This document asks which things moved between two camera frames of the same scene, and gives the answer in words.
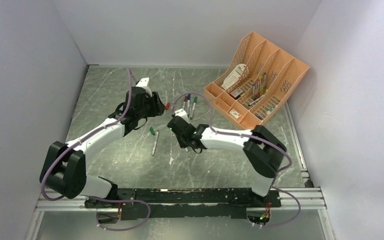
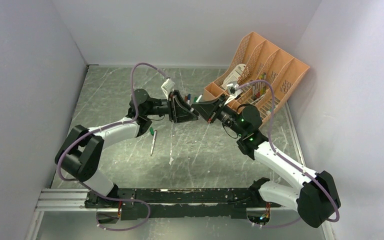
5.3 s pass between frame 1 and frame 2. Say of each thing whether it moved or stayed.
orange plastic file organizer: stayed
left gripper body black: moved
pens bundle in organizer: stayed
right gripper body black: moved
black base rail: stayed
